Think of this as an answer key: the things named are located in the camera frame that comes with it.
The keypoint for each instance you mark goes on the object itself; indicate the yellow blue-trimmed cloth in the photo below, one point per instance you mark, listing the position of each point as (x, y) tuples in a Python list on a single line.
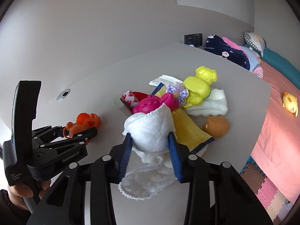
[(186, 130)]

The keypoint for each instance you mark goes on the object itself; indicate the foam puzzle floor mat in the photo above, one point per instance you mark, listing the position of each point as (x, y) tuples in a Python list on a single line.
[(274, 202)]

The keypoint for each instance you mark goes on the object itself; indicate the orange plastic toy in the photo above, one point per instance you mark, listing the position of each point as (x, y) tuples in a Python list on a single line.
[(84, 121)]

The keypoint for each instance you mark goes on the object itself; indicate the pink bed sheet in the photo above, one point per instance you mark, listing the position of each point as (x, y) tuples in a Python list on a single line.
[(276, 151)]

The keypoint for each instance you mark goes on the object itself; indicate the magenta plastic toy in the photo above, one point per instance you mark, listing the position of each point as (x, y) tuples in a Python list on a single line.
[(153, 102)]

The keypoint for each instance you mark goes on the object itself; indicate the grey patterned pillow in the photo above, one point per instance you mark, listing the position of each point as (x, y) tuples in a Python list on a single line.
[(255, 42)]

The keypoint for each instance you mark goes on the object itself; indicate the red heart box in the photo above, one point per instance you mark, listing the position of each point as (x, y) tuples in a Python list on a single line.
[(139, 95)]

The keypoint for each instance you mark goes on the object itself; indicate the yellow chick plush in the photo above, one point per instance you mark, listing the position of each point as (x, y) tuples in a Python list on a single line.
[(289, 102)]

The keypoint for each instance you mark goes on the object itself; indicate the red white patterned packet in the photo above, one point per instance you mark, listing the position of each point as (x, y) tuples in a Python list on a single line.
[(129, 100)]

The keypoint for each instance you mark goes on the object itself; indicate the metal desk grommet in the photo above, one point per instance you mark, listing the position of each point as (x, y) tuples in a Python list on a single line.
[(63, 94)]

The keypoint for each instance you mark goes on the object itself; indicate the teal pillow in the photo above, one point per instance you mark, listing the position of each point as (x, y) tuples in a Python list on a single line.
[(282, 65)]

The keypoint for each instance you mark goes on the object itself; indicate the pink folded clothes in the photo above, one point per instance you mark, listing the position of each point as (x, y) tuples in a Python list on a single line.
[(233, 45)]

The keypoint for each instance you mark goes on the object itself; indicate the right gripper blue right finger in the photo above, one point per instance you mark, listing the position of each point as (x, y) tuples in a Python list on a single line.
[(175, 158)]

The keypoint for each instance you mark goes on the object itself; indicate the folded lined paper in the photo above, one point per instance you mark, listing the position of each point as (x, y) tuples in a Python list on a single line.
[(166, 80)]

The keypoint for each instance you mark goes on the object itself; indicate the navy patterned blanket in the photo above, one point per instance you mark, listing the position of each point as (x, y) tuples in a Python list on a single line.
[(216, 45)]

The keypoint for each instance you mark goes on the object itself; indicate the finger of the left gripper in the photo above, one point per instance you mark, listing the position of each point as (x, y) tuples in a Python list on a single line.
[(84, 137), (48, 132)]

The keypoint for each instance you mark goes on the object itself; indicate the person's left hand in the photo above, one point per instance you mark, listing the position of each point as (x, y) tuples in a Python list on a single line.
[(20, 191)]

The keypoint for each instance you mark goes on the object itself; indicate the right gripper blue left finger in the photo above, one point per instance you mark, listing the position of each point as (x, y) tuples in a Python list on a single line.
[(125, 156)]

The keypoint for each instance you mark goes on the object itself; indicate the black wall socket panel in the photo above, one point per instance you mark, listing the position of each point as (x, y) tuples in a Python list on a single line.
[(193, 39)]

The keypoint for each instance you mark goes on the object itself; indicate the brown round toy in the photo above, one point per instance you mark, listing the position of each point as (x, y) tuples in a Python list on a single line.
[(216, 126)]

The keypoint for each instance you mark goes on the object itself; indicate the yellow plastic toy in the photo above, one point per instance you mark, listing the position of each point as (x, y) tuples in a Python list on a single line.
[(199, 86)]

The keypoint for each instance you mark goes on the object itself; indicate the purple gingham flower clip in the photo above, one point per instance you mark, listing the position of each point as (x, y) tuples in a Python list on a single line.
[(179, 92)]

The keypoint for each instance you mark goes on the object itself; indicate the white quilted cloth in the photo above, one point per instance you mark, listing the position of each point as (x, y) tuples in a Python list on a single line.
[(149, 133)]

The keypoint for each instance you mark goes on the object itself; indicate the light blue folded blanket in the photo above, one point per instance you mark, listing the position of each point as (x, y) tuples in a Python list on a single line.
[(253, 57)]

